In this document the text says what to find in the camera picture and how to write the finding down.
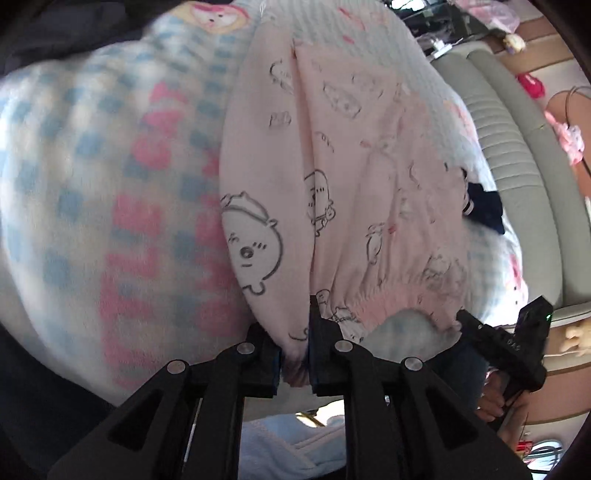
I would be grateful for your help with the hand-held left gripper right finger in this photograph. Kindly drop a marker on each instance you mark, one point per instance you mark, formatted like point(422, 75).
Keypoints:
point(323, 355)

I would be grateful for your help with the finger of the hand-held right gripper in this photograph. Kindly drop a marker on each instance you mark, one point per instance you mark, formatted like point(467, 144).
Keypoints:
point(470, 327)

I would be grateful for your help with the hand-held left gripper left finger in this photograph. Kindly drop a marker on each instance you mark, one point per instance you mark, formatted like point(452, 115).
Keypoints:
point(263, 369)

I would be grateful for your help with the pink cartoon print pants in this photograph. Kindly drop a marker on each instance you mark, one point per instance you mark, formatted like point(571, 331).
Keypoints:
point(346, 184)

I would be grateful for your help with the person's right hand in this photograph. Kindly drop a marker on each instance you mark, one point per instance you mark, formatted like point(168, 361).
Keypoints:
point(489, 401)

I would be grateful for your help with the person's right jeans leg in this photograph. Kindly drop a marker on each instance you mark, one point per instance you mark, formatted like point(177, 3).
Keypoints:
point(459, 374)

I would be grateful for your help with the beige plush toy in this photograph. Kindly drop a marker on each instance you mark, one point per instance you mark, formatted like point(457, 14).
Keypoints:
point(575, 339)

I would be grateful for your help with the person's white blue top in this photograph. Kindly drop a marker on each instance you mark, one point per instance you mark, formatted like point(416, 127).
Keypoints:
point(286, 443)

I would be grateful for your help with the navy white striped garment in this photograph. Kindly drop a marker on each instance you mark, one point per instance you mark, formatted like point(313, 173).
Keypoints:
point(485, 207)

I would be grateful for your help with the grey padded headboard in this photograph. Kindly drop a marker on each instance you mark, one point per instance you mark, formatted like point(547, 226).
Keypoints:
point(521, 152)

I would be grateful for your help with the pink white plush toy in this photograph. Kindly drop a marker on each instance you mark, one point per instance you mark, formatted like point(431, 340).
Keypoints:
point(568, 136)

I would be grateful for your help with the black hoop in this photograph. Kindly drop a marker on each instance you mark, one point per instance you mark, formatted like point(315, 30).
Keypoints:
point(567, 99)

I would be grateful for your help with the red plush toy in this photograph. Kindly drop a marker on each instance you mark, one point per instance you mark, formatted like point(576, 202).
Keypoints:
point(531, 85)

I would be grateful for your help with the blue checked cartoon blanket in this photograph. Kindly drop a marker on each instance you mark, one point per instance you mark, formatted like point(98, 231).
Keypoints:
point(92, 184)

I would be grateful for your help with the white charger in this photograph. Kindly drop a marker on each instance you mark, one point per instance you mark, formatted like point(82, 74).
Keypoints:
point(436, 46)

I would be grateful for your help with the yellow white plush toy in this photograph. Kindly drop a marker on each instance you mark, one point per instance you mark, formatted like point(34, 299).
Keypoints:
point(513, 42)

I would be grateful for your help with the pink ruffled dress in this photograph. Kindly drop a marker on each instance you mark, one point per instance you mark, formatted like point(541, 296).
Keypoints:
point(489, 11)

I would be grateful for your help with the dark glass closet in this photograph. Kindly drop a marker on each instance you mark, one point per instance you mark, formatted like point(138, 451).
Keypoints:
point(425, 11)

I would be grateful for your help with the black garment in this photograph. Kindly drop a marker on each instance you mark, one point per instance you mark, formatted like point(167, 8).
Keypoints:
point(46, 37)

